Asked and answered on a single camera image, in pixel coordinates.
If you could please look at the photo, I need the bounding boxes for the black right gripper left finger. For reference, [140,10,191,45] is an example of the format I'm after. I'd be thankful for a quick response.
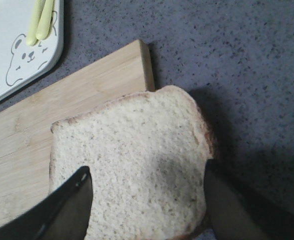
[0,166,93,240]

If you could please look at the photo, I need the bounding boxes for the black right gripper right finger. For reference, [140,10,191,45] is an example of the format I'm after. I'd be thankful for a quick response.
[205,159,269,240]

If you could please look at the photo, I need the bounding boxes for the bread slice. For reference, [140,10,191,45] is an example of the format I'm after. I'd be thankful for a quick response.
[49,85,217,240]

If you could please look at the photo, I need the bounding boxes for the white bear tray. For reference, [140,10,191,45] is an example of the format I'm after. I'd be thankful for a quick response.
[0,0,64,101]

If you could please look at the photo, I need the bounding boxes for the wooden cutting board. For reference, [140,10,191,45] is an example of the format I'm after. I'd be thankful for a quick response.
[0,40,155,227]

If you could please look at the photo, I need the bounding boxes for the light green plastic fork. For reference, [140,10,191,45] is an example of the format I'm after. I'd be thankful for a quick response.
[26,0,45,46]

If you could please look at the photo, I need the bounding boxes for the light green plastic knife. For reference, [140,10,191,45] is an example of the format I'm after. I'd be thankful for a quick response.
[36,0,54,40]

